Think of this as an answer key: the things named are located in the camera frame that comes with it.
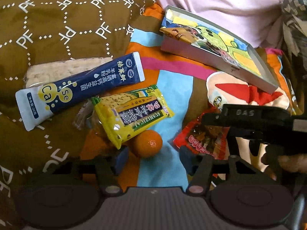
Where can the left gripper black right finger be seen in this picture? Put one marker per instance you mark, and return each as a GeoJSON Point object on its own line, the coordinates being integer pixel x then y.
{"type": "Point", "coordinates": [200, 168]}

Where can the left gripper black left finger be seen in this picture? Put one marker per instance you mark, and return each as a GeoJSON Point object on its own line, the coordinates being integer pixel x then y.
{"type": "Point", "coordinates": [108, 167]}

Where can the red spicy snack packet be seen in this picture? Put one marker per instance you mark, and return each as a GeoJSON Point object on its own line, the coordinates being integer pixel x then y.
{"type": "Point", "coordinates": [202, 139]}

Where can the small orange mandarin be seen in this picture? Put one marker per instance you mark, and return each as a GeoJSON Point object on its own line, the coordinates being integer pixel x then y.
{"type": "Point", "coordinates": [147, 144]}

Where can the person's right hand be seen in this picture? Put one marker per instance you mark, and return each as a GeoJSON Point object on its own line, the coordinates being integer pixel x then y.
{"type": "Point", "coordinates": [294, 163]}

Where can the colourful cartoon bed sheet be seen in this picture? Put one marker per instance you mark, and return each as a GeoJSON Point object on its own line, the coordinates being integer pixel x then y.
{"type": "Point", "coordinates": [190, 88]}

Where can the yellow green cracker packet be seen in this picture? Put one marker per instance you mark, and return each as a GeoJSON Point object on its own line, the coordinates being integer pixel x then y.
{"type": "Point", "coordinates": [126, 115]}

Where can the clear wrapped candy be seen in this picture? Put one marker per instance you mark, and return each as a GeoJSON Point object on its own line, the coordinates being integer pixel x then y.
{"type": "Point", "coordinates": [84, 113]}

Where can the navy white powder stick sachet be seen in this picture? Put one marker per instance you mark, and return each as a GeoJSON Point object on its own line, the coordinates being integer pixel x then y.
{"type": "Point", "coordinates": [42, 102]}

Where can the beige cereal bar packet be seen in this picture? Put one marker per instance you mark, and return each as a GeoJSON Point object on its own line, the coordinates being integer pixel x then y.
{"type": "Point", "coordinates": [53, 71]}

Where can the pink hanging cloth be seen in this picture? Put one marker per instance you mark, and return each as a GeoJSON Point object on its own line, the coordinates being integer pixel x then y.
{"type": "Point", "coordinates": [258, 22]}

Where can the grey box with cartoon picture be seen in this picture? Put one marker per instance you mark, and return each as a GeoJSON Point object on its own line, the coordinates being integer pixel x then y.
{"type": "Point", "coordinates": [193, 37]}

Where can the brown PF patterned pillow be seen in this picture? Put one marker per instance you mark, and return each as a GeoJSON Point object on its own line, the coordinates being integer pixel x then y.
{"type": "Point", "coordinates": [34, 32]}

